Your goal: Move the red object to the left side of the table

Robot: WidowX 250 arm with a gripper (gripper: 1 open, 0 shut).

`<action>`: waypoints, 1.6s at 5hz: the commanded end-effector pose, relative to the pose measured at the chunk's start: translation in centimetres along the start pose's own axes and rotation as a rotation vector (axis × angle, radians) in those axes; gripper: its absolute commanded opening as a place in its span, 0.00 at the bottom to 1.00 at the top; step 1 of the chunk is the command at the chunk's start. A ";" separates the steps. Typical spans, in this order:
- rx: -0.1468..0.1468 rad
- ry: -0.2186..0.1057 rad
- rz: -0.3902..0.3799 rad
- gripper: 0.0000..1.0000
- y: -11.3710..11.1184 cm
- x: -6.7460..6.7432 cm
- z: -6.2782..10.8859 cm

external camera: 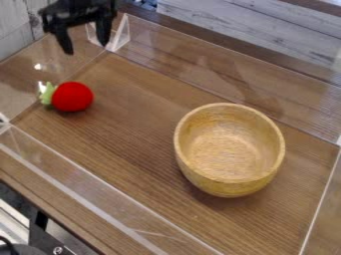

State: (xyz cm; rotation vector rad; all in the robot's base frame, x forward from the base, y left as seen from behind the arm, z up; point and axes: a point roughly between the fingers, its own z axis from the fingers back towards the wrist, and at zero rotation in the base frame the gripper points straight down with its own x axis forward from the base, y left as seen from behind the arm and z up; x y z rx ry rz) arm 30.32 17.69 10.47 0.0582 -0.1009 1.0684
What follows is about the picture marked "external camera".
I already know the light wooden bowl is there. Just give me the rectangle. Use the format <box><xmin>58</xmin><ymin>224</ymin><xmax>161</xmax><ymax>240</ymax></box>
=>
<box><xmin>173</xmin><ymin>103</ymin><xmax>286</xmax><ymax>197</ymax></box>

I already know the red felt strawberry toy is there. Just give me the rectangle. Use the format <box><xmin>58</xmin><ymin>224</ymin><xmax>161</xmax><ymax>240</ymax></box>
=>
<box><xmin>39</xmin><ymin>82</ymin><xmax>95</xmax><ymax>113</ymax></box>

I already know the black cable under table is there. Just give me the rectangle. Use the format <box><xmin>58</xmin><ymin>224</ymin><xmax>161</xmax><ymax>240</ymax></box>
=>
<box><xmin>0</xmin><ymin>235</ymin><xmax>17</xmax><ymax>255</ymax></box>

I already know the clear acrylic tray enclosure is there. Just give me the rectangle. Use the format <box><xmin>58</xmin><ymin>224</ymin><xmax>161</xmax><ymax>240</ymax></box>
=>
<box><xmin>0</xmin><ymin>15</ymin><xmax>341</xmax><ymax>255</ymax></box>

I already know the black table leg bracket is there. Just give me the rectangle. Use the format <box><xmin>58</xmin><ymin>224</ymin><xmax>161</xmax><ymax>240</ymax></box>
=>
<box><xmin>28</xmin><ymin>210</ymin><xmax>76</xmax><ymax>255</ymax></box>

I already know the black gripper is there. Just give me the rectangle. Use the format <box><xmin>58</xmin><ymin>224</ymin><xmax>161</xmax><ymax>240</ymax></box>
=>
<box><xmin>39</xmin><ymin>0</ymin><xmax>118</xmax><ymax>55</ymax></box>

